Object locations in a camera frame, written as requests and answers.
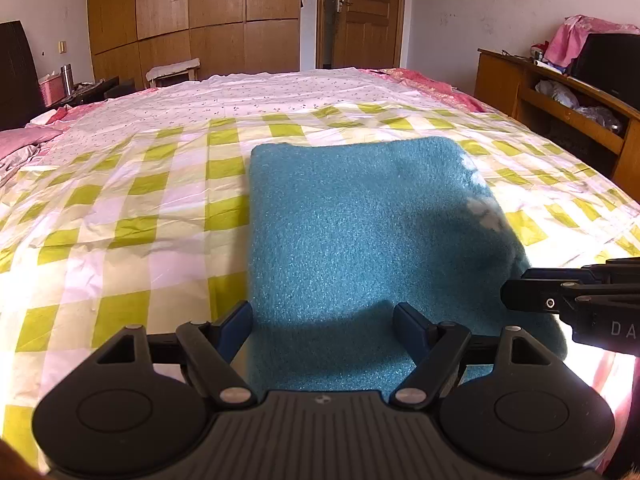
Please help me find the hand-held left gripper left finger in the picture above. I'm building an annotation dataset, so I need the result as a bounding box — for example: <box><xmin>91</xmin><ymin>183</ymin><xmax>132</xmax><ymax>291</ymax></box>
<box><xmin>95</xmin><ymin>301</ymin><xmax>256</xmax><ymax>409</ymax></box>

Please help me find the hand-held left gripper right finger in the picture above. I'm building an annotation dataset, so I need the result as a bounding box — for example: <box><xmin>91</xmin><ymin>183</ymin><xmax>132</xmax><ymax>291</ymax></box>
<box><xmin>390</xmin><ymin>302</ymin><xmax>551</xmax><ymax>409</ymax></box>

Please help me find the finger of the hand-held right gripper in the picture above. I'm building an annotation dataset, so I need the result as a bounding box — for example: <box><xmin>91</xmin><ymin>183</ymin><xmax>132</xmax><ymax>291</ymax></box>
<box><xmin>501</xmin><ymin>268</ymin><xmax>640</xmax><ymax>314</ymax></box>
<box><xmin>582</xmin><ymin>257</ymin><xmax>640</xmax><ymax>284</ymax></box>

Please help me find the blue sweater with white flowers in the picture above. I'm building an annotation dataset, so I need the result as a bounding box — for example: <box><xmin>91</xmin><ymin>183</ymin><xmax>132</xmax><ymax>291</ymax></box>
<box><xmin>248</xmin><ymin>136</ymin><xmax>569</xmax><ymax>394</ymax></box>

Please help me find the pink patterned cloth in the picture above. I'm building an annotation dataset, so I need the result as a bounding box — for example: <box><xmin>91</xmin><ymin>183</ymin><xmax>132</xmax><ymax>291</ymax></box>
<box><xmin>585</xmin><ymin>345</ymin><xmax>640</xmax><ymax>416</ymax></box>

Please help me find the grey plastic bag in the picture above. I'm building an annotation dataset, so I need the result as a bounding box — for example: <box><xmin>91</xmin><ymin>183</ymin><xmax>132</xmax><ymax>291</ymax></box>
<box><xmin>575</xmin><ymin>105</ymin><xmax>627</xmax><ymax>137</ymax></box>

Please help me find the yellow checked bed sheet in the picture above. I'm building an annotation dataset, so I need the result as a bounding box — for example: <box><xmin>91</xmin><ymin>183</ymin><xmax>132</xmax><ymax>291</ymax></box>
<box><xmin>0</xmin><ymin>102</ymin><xmax>640</xmax><ymax>471</ymax></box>

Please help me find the white plastic bag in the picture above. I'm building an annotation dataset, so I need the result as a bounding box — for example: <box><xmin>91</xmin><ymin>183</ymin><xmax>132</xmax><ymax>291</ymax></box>
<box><xmin>535</xmin><ymin>79</ymin><xmax>581</xmax><ymax>111</ymax></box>

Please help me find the black monitor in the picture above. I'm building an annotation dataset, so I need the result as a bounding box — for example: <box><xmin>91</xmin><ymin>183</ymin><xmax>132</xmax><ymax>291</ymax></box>
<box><xmin>570</xmin><ymin>33</ymin><xmax>640</xmax><ymax>107</ymax></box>

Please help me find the wooden desk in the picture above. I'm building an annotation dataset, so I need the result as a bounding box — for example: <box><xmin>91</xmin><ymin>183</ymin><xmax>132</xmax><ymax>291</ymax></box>
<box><xmin>472</xmin><ymin>48</ymin><xmax>640</xmax><ymax>202</ymax></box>

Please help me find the pink embroidered quilt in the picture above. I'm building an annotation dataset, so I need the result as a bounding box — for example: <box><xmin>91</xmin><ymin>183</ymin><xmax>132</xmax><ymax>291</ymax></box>
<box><xmin>370</xmin><ymin>67</ymin><xmax>502</xmax><ymax>114</ymax></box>

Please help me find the white floral bed sheet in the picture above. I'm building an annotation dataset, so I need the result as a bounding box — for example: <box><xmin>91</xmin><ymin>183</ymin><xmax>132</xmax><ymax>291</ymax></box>
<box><xmin>47</xmin><ymin>67</ymin><xmax>451</xmax><ymax>161</ymax></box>

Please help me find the pink cloth on desk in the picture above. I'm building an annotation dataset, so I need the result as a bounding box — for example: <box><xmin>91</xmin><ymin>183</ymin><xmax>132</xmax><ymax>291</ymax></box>
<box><xmin>542</xmin><ymin>15</ymin><xmax>640</xmax><ymax>69</ymax></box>

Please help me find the stool with white cloth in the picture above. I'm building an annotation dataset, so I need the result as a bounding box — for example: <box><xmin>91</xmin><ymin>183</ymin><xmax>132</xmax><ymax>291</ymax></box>
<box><xmin>145</xmin><ymin>58</ymin><xmax>201</xmax><ymax>89</ymax></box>

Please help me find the dark nightstand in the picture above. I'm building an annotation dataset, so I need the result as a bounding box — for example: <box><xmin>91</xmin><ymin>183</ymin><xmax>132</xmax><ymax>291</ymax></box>
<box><xmin>60</xmin><ymin>76</ymin><xmax>136</xmax><ymax>107</ymax></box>

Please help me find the pale patterned bedding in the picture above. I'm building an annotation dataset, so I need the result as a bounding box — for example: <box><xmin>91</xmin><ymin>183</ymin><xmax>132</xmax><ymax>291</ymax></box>
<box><xmin>0</xmin><ymin>144</ymin><xmax>43</xmax><ymax>188</ymax></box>

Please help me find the pink pillow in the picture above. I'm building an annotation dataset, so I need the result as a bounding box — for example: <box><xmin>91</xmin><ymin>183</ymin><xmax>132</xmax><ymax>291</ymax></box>
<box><xmin>0</xmin><ymin>127</ymin><xmax>64</xmax><ymax>161</ymax></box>

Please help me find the pink plastic box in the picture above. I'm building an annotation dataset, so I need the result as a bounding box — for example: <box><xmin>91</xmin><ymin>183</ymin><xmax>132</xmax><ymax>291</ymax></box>
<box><xmin>39</xmin><ymin>74</ymin><xmax>66</xmax><ymax>107</ymax></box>

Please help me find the wooden door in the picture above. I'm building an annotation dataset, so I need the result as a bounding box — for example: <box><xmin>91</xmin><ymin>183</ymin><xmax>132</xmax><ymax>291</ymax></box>
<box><xmin>317</xmin><ymin>0</ymin><xmax>409</xmax><ymax>71</ymax></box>

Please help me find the wooden wardrobe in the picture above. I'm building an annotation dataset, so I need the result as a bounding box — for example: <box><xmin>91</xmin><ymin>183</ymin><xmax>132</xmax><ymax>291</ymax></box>
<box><xmin>87</xmin><ymin>0</ymin><xmax>302</xmax><ymax>84</ymax></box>

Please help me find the dark wooden headboard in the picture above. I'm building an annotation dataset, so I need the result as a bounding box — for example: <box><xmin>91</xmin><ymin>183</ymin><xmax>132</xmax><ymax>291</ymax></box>
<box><xmin>0</xmin><ymin>21</ymin><xmax>47</xmax><ymax>132</ymax></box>

